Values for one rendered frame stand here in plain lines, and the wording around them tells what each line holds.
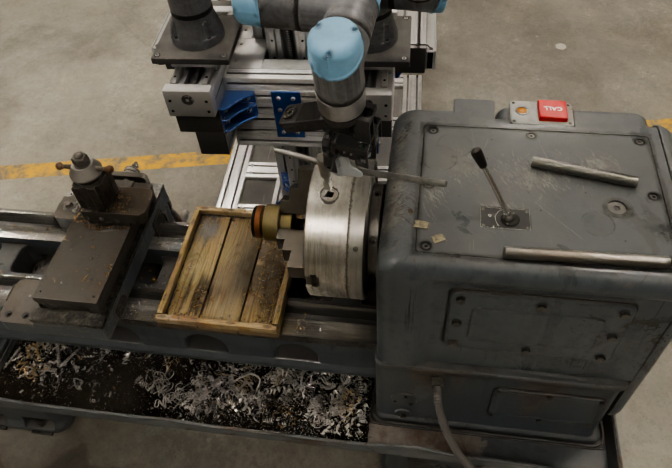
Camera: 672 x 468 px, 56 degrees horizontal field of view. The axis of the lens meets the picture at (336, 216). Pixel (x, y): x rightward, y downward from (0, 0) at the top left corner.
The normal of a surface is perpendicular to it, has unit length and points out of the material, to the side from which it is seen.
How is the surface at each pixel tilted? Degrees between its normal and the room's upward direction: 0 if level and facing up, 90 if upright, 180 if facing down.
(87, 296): 0
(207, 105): 90
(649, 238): 0
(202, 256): 0
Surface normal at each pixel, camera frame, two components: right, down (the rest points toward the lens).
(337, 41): -0.09, -0.44
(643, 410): -0.05, -0.65
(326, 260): -0.15, 0.41
